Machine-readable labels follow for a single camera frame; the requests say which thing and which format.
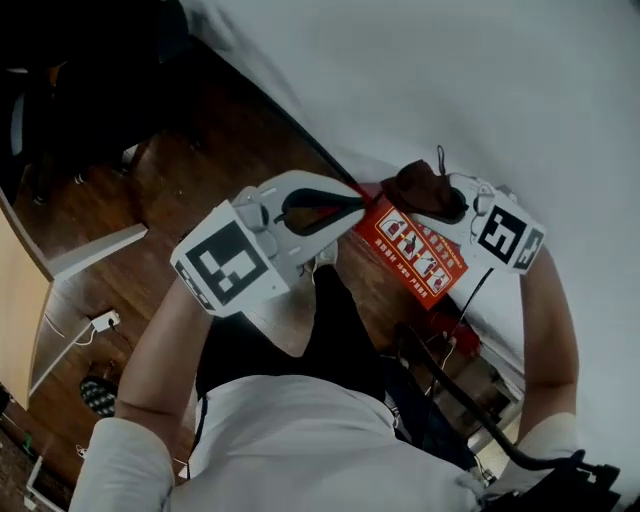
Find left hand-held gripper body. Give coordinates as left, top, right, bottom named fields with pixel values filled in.
left=169, top=185, right=307, bottom=319

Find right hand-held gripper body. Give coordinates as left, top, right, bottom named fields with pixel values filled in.
left=467, top=175, right=547, bottom=276

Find brown cloth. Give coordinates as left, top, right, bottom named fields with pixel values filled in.
left=379, top=144, right=470, bottom=220

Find red fire extinguisher instruction sign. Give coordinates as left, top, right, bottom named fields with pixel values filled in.
left=312, top=182, right=470, bottom=311

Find person's left forearm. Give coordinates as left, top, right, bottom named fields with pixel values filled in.
left=114, top=277, right=214, bottom=439

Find person's right forearm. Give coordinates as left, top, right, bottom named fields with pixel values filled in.
left=517, top=244, right=581, bottom=436

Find red fire extinguisher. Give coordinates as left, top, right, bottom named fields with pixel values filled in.
left=433, top=309, right=482, bottom=357

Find person's white shoe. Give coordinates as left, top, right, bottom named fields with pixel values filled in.
left=298, top=239, right=340, bottom=275

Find person's black trousers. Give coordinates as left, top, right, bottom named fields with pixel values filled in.
left=193, top=264, right=419, bottom=404

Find white power strip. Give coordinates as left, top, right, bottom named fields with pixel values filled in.
left=90, top=309, right=123, bottom=333

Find black slipper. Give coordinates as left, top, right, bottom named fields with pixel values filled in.
left=78, top=375, right=118, bottom=419

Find person's white shirt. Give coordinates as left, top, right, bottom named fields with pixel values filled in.
left=69, top=373, right=581, bottom=512

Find light wooden desk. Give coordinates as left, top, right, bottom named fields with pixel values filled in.
left=0, top=187, right=150, bottom=412

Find black office chair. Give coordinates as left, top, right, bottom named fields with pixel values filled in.
left=0, top=0, right=194, bottom=201

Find black chest box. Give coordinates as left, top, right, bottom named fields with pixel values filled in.
left=544, top=449, right=624, bottom=512

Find thick black cable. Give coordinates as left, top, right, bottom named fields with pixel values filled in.
left=394, top=322, right=586, bottom=474

